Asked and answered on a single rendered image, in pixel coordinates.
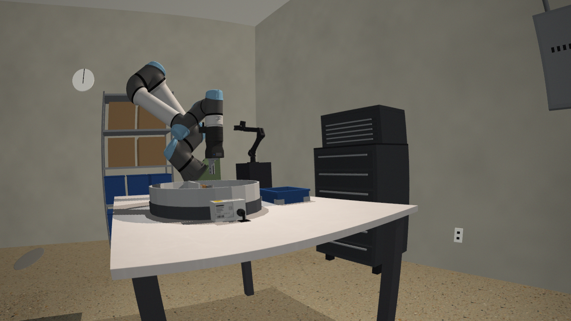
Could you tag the blue crate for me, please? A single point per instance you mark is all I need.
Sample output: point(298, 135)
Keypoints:
point(284, 195)

